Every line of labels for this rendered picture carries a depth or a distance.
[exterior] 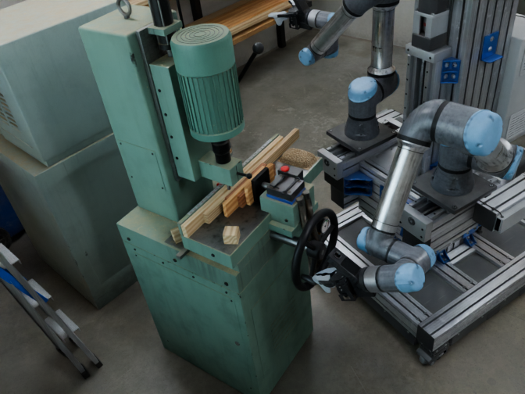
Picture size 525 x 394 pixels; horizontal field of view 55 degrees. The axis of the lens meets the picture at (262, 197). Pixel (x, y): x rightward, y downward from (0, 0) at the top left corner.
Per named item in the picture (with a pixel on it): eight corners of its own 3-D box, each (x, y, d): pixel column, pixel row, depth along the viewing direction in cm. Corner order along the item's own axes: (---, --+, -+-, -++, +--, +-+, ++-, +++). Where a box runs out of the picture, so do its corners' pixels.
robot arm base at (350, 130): (363, 119, 229) (363, 99, 222) (387, 131, 218) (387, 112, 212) (337, 130, 223) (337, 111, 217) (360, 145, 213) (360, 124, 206)
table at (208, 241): (256, 281, 156) (254, 267, 153) (183, 248, 171) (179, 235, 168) (345, 175, 193) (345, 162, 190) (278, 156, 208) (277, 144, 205)
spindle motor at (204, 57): (223, 148, 151) (204, 50, 132) (179, 136, 160) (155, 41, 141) (255, 121, 162) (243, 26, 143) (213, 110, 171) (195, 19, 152)
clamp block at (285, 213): (294, 229, 168) (292, 208, 163) (261, 216, 175) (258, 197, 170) (316, 203, 178) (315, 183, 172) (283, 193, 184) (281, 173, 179)
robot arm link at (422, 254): (405, 233, 149) (386, 248, 142) (441, 248, 142) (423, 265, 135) (400, 255, 153) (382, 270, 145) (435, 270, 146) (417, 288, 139)
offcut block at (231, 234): (237, 244, 161) (236, 235, 159) (223, 244, 162) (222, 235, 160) (240, 234, 165) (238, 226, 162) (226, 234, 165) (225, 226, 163)
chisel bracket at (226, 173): (233, 191, 170) (229, 170, 164) (201, 180, 176) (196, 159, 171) (245, 178, 174) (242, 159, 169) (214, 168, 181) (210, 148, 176)
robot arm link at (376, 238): (402, 87, 138) (348, 250, 150) (441, 97, 132) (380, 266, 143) (418, 94, 148) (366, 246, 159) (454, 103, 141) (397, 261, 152)
